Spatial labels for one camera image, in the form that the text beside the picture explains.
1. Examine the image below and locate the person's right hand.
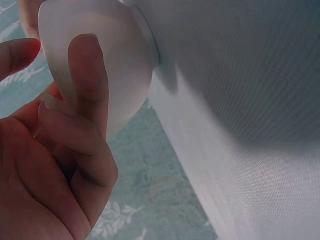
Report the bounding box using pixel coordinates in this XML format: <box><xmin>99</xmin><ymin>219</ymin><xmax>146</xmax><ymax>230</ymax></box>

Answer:
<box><xmin>18</xmin><ymin>0</ymin><xmax>48</xmax><ymax>41</ymax></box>

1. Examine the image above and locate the person's left hand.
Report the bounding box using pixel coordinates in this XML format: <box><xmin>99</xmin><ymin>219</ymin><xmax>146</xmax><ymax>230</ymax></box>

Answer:
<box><xmin>0</xmin><ymin>33</ymin><xmax>120</xmax><ymax>240</ymax></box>

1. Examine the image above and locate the white ceramic bowl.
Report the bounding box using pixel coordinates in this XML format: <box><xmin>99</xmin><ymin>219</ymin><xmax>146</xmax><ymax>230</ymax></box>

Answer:
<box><xmin>37</xmin><ymin>0</ymin><xmax>162</xmax><ymax>140</ymax></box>

